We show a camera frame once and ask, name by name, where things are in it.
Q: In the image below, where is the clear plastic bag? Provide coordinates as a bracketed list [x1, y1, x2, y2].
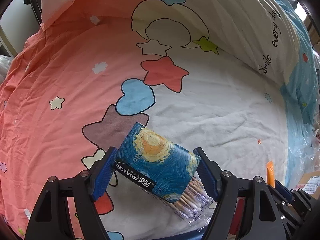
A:
[285, 122, 319, 189]

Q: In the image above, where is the brown cardboard box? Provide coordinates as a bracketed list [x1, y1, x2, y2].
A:
[294, 171, 320, 200]

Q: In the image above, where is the cotton swab bag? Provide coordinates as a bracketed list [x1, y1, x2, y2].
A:
[144, 176, 216, 228]

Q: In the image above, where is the orange tube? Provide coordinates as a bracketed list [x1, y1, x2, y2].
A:
[266, 160, 275, 187]

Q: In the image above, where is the starry night tissue pack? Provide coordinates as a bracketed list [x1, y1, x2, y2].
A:
[115, 122, 201, 203]

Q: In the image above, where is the star patterned bed sheet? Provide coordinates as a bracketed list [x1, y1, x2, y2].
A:
[1, 0, 319, 239]

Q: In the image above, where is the star patterned pillow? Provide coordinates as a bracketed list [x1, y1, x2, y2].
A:
[131, 0, 316, 86]

